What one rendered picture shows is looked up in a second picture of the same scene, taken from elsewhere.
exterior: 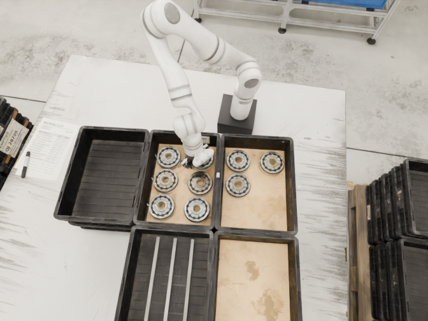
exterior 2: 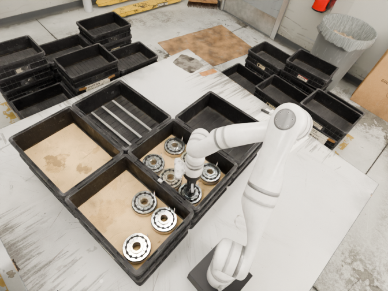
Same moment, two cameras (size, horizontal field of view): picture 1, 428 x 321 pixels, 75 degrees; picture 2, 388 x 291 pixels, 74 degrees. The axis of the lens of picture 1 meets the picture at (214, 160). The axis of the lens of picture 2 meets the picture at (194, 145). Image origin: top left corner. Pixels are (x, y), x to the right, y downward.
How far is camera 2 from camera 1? 0.82 m
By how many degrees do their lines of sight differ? 52
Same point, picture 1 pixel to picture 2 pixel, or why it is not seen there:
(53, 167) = not seen: hidden behind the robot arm
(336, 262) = (22, 250)
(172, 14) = (282, 119)
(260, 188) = (126, 220)
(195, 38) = (262, 153)
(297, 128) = not seen: outside the picture
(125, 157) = (231, 150)
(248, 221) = (113, 191)
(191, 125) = (193, 137)
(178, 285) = (120, 128)
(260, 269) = (78, 174)
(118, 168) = not seen: hidden behind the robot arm
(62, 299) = (171, 96)
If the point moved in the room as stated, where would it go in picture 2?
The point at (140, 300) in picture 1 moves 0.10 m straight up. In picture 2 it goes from (132, 110) to (131, 96)
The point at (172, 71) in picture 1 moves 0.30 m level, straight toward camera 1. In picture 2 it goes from (239, 126) to (150, 92)
